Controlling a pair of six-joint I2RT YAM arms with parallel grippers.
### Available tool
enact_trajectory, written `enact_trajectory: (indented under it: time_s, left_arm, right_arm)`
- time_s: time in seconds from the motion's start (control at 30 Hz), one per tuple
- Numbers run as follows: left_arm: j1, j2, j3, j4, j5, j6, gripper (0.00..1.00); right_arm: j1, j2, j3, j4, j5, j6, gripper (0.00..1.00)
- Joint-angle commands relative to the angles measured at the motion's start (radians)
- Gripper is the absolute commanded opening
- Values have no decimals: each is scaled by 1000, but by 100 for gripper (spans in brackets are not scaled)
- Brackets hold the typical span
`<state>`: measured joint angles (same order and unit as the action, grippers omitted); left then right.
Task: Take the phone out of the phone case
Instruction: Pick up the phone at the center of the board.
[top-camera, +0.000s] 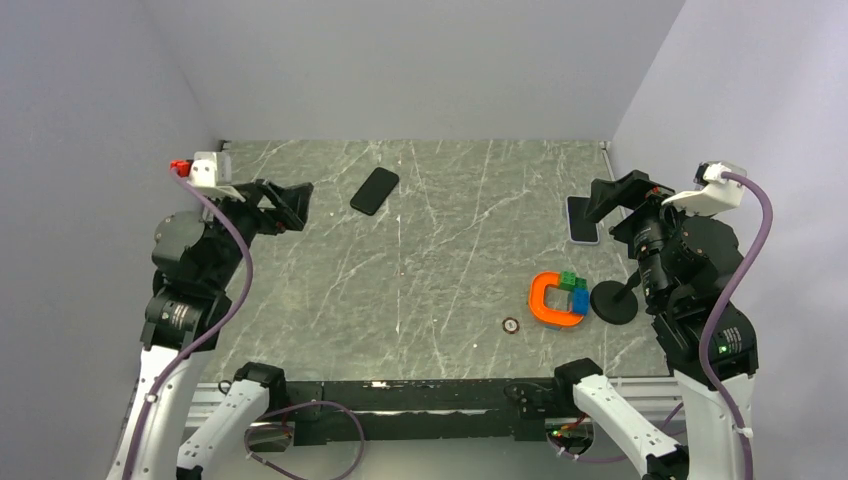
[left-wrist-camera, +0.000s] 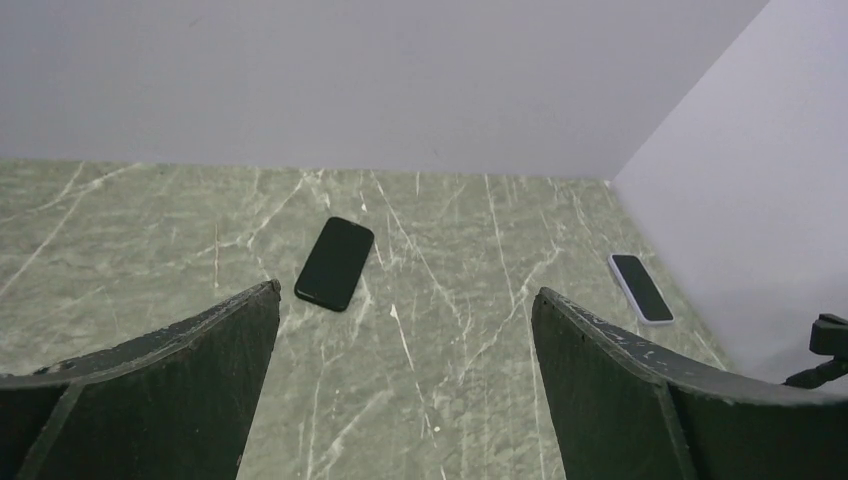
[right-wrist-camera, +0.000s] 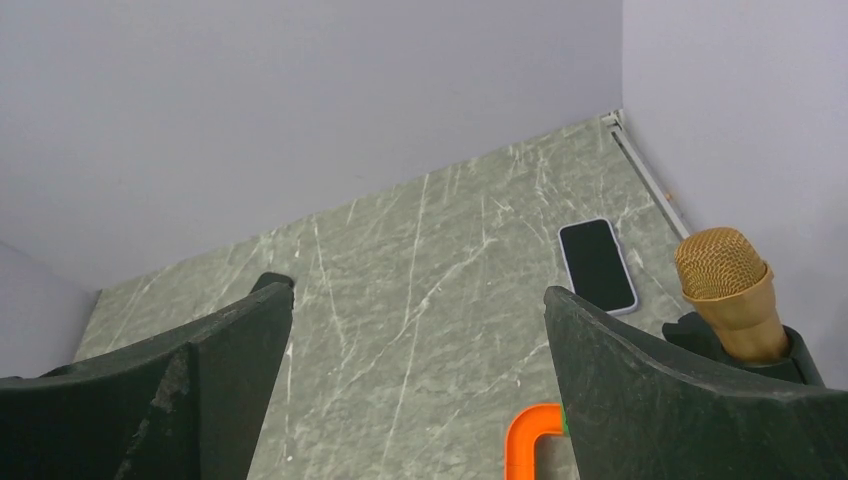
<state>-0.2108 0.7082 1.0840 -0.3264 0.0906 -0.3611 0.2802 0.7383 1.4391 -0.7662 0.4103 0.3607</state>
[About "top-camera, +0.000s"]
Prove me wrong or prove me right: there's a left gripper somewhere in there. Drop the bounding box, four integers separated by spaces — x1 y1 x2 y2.
206 176 313 289

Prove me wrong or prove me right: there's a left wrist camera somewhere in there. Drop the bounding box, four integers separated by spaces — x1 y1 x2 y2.
169 151 245 202

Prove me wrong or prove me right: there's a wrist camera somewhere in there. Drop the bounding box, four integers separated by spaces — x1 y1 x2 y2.
662 162 747 217
169 151 245 202

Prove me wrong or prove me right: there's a black smartphone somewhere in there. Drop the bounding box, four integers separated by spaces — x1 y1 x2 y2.
349 167 400 216

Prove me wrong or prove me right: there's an orange curved toy track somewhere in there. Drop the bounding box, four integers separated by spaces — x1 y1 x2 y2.
527 271 585 330

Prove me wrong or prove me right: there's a green toy brick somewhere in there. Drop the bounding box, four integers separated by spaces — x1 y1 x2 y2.
557 271 588 292

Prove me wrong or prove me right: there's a small round brown coin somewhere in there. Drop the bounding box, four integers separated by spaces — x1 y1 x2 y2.
502 317 520 334

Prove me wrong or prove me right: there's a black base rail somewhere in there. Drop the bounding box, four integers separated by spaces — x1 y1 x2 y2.
251 377 595 451

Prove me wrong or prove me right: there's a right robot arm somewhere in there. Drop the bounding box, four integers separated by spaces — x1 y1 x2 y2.
551 163 773 479

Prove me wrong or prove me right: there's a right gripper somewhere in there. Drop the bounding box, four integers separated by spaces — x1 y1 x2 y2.
584 166 712 304

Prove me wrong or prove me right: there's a blue toy brick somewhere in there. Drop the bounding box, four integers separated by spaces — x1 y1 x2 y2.
570 288 590 316

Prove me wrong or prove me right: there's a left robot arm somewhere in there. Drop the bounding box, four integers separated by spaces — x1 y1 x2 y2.
107 179 314 479

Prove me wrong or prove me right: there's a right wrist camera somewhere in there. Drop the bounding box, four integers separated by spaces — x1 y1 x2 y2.
662 162 747 217

